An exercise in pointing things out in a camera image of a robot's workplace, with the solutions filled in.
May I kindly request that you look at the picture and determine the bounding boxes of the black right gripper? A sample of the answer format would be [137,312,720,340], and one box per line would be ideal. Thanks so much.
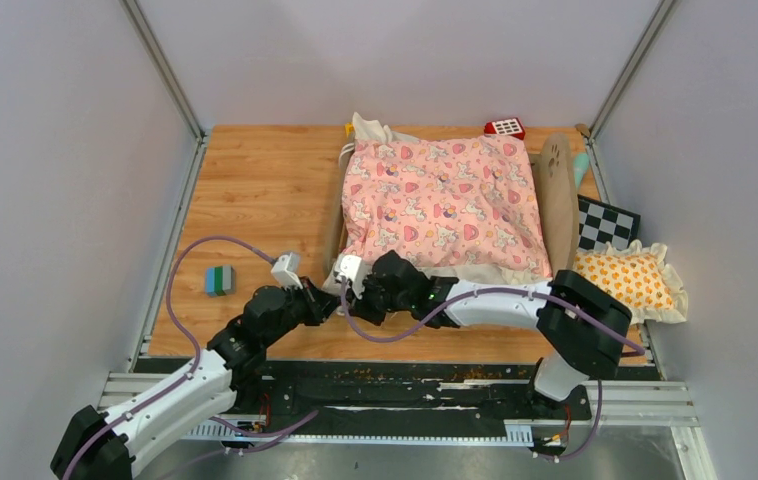
[345,272,414,328]

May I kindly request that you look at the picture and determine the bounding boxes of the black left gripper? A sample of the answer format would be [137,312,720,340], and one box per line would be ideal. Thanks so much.
[263,276,345,348]

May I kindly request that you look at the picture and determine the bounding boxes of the pink unicorn drawstring bag blanket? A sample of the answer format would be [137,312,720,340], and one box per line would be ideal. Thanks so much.
[340,114,554,285]

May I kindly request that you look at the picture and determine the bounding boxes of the wooden striped pet bed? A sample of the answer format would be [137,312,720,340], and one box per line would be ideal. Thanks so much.
[323,133,579,275]

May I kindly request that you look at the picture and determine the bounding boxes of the orange duck print pillow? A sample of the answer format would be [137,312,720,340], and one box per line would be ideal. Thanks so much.
[574,240,689,325]

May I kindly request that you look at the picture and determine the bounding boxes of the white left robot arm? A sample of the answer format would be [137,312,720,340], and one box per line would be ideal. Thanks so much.
[50,277,341,479]

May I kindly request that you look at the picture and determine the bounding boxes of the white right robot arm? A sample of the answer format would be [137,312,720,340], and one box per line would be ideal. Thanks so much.
[332,251,644,418]

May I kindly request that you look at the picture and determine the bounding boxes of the blue green grey block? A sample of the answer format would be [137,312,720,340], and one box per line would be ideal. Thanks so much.
[204,265,236,297]

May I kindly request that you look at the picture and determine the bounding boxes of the red white grid block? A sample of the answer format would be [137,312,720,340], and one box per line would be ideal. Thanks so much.
[483,117,526,140]

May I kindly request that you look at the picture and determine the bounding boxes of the black and silver chessboard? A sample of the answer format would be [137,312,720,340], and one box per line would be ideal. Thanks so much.
[578,195,641,251]

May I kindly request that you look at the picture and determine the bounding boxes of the mint green massager wand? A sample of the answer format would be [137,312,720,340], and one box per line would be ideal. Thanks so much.
[573,153,590,176]

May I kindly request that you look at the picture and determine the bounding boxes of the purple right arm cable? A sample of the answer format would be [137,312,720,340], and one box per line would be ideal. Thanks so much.
[339,278,649,463]

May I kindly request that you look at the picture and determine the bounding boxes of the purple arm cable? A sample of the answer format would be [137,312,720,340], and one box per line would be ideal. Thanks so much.
[60,236,321,480]
[339,278,649,463]

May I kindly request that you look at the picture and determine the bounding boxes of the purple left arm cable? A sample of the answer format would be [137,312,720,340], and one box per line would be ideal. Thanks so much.
[60,236,321,480]

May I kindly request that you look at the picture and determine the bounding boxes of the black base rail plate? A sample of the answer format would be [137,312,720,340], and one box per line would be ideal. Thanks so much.
[225,360,594,438]

